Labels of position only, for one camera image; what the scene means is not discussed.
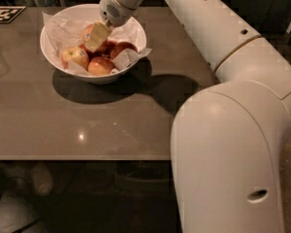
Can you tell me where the red apple front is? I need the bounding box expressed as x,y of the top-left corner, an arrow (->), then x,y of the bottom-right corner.
87,56 -> 114,76

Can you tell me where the white ceramic bowl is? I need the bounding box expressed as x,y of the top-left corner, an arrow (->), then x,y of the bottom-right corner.
40,4 -> 151,84

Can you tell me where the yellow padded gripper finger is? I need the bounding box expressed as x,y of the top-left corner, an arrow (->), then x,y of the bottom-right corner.
84,20 -> 112,47

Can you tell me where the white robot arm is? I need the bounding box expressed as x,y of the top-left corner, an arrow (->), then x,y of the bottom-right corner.
100,0 -> 291,233

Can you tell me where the black white fiducial marker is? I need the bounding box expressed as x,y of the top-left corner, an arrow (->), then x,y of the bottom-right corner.
0,6 -> 26,24

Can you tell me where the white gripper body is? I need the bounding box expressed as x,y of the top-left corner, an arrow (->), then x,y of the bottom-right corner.
99,0 -> 136,27

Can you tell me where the yellow-red apple left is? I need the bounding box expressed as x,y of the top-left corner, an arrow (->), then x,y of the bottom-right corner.
61,47 -> 89,70

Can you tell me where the red apple right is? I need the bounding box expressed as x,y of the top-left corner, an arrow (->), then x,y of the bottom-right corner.
110,42 -> 137,60

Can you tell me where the dark red apple hidden middle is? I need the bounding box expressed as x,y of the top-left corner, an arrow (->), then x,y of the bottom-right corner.
107,41 -> 116,51

